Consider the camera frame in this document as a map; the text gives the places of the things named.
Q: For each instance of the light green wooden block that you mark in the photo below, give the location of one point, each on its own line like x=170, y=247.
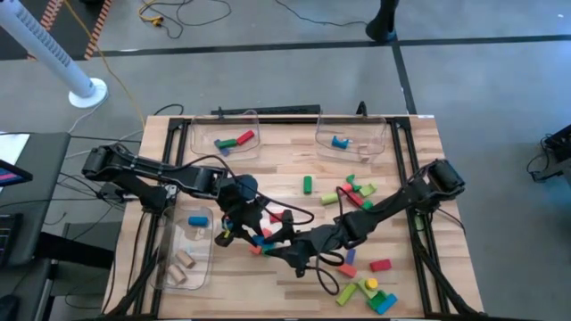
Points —
x=368, y=190

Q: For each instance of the black mat with striped edge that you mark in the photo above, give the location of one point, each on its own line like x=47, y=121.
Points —
x=71, y=27

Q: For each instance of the yellow-green wooden cylinder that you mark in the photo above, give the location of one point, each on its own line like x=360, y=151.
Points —
x=329, y=199

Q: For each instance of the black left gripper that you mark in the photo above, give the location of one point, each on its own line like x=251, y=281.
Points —
x=241, y=200

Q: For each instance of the green wooden cylinder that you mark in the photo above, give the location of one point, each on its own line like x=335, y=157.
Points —
x=367, y=205
x=307, y=185

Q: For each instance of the black table frame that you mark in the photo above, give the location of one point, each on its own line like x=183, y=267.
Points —
x=398, y=134

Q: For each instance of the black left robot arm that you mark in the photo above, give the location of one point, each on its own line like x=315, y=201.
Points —
x=147, y=169

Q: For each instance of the red wooden plank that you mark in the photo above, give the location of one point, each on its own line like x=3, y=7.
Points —
x=255, y=250

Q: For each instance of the red wooden cylinder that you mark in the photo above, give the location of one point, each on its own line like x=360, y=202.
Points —
x=355, y=200

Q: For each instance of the black keyboard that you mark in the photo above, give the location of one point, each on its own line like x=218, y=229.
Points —
x=9, y=241

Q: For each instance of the green sticker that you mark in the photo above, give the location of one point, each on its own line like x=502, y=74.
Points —
x=418, y=223

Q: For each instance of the red bow-tie block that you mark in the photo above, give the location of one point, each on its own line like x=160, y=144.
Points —
x=275, y=217

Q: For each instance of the blue wooden arch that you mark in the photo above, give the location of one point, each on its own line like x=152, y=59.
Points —
x=339, y=145

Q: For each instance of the green wooden arch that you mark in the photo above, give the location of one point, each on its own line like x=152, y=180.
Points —
x=376, y=301
x=350, y=179

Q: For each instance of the natural wooden cylinder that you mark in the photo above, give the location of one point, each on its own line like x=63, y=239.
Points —
x=176, y=274
x=185, y=259

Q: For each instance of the blue wooden plank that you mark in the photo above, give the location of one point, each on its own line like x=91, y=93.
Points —
x=259, y=241

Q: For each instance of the clear plastic bin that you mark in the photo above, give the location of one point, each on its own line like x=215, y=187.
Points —
x=374, y=134
x=163, y=249
x=205, y=134

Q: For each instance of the indigo wooden block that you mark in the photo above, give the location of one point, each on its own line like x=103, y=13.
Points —
x=224, y=151
x=351, y=256

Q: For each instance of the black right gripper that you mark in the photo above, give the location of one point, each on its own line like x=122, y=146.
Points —
x=321, y=243

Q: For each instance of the red wooden block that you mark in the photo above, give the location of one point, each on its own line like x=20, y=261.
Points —
x=380, y=265
x=245, y=137

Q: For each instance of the white tower fan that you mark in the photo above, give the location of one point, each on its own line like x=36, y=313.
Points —
x=40, y=42

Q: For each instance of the black side desk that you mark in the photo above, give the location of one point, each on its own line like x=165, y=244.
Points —
x=40, y=187

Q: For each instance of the lime green cylinder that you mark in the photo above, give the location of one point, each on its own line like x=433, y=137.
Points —
x=346, y=294

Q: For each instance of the natural wooden arch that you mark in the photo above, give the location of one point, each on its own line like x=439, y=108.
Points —
x=363, y=151

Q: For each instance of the blue wooden cylinder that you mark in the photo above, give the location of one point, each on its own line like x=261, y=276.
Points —
x=198, y=221
x=226, y=224

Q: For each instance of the salmon wooden arch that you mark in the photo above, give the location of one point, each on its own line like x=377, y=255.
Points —
x=267, y=232

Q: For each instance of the red-orange wooden block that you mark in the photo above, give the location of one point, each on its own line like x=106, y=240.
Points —
x=347, y=270

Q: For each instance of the thick green wooden block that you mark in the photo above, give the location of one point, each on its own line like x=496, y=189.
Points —
x=267, y=248

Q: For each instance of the yellow wooden cylinder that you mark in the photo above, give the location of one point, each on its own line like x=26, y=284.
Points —
x=371, y=284

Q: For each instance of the salmon wooden cylinder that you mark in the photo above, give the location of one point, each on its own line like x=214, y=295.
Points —
x=347, y=187

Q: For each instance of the black clamp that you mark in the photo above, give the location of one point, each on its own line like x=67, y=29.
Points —
x=361, y=109

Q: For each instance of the blue wooden block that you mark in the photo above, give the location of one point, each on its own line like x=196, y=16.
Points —
x=388, y=304

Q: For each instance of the black bar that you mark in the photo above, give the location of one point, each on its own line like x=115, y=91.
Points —
x=267, y=109

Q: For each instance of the tablet with pink screen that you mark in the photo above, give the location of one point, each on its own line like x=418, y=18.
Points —
x=11, y=176

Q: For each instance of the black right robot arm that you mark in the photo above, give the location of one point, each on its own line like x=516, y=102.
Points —
x=401, y=200

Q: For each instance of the black equipment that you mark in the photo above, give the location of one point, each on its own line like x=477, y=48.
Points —
x=557, y=151

